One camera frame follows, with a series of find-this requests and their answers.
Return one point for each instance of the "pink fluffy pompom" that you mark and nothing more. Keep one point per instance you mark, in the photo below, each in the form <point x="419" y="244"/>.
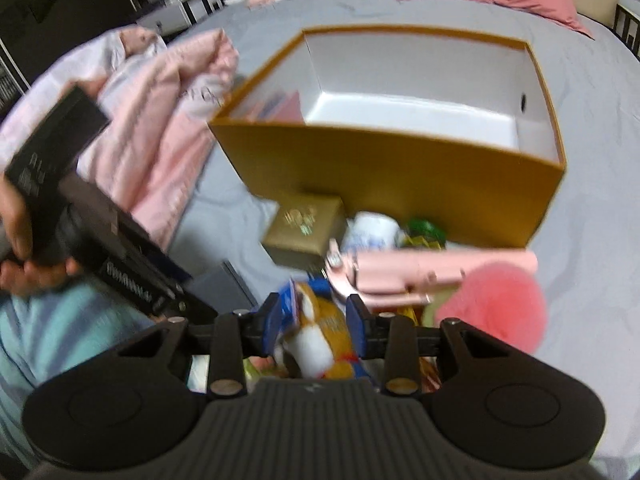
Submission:
<point x="502" y="300"/>

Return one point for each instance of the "blue orange snack packet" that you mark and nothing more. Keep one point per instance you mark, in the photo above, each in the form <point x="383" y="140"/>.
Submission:
<point x="314" y="341"/>

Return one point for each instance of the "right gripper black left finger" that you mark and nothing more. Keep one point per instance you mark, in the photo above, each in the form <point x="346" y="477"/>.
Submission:
<point x="238" y="336"/>

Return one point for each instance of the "pink leather key pouch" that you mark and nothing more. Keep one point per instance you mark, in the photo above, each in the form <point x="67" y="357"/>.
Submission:
<point x="278" y="107"/>

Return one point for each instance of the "dark grey flat box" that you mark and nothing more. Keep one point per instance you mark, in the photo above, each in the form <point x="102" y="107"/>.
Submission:
<point x="223" y="289"/>

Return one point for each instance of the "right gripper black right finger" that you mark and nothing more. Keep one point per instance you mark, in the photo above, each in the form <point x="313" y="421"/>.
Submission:
<point x="391" y="339"/>

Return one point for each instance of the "orange cardboard box white inside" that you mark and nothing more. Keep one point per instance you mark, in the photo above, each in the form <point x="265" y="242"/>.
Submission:
<point x="449" y="125"/>

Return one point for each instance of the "white nightstand right side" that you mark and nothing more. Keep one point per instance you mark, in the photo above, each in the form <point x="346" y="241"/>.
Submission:
<point x="626" y="24"/>

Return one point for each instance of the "gold gift box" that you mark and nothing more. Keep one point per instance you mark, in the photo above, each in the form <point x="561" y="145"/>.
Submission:
<point x="300" y="232"/>

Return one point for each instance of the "person left hand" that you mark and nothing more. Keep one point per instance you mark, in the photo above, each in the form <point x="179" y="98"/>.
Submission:
<point x="26" y="278"/>

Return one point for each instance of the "pink quilt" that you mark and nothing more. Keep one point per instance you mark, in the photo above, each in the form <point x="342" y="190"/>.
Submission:
<point x="159" y="98"/>

